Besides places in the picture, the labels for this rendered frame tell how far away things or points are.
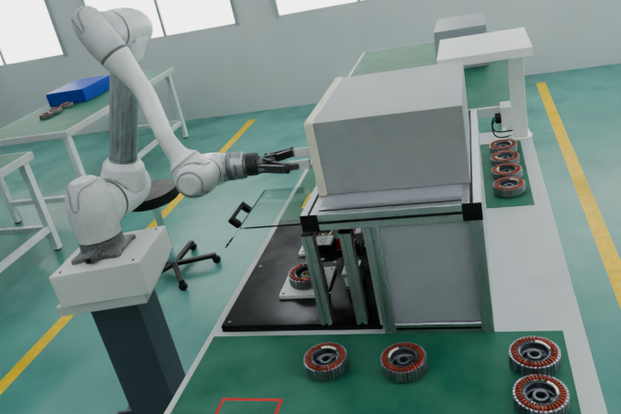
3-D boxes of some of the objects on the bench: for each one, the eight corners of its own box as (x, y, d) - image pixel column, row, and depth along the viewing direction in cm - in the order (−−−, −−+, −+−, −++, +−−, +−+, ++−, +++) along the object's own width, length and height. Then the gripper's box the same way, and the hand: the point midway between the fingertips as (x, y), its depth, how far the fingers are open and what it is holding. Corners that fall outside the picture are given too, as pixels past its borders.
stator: (340, 384, 146) (337, 372, 144) (298, 379, 150) (296, 368, 149) (355, 354, 155) (352, 342, 153) (315, 349, 159) (312, 338, 158)
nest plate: (279, 298, 182) (278, 296, 181) (292, 272, 195) (291, 268, 194) (327, 298, 177) (326, 294, 177) (336, 269, 190) (335, 266, 190)
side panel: (385, 334, 160) (365, 227, 148) (386, 326, 163) (367, 222, 151) (494, 332, 152) (482, 220, 140) (493, 324, 155) (482, 213, 143)
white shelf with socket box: (449, 168, 249) (436, 60, 232) (451, 137, 282) (440, 40, 264) (539, 160, 239) (532, 46, 222) (530, 127, 272) (524, 27, 254)
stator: (437, 362, 146) (435, 349, 145) (409, 390, 139) (407, 378, 138) (399, 347, 154) (397, 334, 152) (372, 372, 147) (370, 360, 146)
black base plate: (223, 332, 176) (221, 325, 175) (281, 225, 232) (280, 220, 231) (382, 329, 162) (381, 322, 161) (403, 216, 218) (402, 211, 218)
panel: (380, 324, 161) (360, 226, 149) (402, 210, 219) (390, 133, 207) (383, 324, 160) (365, 225, 149) (406, 210, 218) (393, 132, 207)
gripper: (255, 163, 208) (317, 155, 205) (241, 188, 185) (310, 181, 182) (251, 142, 206) (314, 135, 202) (236, 166, 183) (307, 158, 180)
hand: (308, 157), depth 193 cm, fingers open, 12 cm apart
